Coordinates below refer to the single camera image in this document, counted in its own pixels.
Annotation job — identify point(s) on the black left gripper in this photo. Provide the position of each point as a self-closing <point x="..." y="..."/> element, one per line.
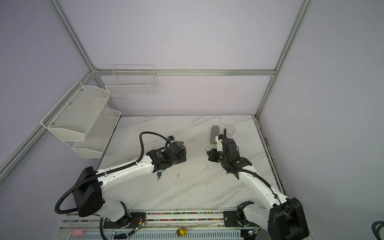
<point x="183" y="158"/>

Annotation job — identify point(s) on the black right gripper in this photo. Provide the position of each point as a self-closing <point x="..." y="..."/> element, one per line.
<point x="211" y="156"/>

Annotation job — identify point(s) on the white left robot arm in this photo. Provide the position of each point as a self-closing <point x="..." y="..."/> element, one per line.
<point x="89" y="195"/>

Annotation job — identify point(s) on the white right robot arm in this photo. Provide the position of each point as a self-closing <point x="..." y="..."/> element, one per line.
<point x="281" y="216"/>

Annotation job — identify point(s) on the grey fabric oblong case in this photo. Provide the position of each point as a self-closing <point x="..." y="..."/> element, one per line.
<point x="215" y="131"/>

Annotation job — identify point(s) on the clear plastic cup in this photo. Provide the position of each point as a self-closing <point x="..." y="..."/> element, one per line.
<point x="230" y="130"/>

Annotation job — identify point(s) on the white mesh two-tier shelf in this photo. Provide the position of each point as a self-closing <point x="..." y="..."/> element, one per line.
<point x="83" y="121"/>

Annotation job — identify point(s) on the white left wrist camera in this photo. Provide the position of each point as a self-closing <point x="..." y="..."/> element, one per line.
<point x="170" y="139"/>

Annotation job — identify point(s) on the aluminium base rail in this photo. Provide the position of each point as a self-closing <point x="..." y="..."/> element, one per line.
<point x="162" y="225"/>

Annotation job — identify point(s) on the yellow connector on rail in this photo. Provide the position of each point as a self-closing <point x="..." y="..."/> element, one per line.
<point x="182" y="232"/>

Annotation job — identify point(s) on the white wire basket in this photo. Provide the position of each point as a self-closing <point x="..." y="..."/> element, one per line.
<point x="131" y="81"/>

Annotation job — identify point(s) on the aluminium frame back beam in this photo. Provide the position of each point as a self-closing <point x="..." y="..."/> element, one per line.
<point x="168" y="72"/>

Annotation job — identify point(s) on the pink object on rail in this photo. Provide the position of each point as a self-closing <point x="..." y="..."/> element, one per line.
<point x="78" y="233"/>

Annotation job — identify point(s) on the aluminium frame post left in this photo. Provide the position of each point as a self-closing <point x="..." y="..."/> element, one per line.
<point x="71" y="32"/>

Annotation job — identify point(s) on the aluminium frame post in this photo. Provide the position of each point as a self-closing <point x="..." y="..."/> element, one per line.
<point x="71" y="32"/>
<point x="303" y="11"/>

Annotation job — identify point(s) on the aluminium frame post right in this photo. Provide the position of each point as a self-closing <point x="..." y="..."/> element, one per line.
<point x="303" y="11"/>

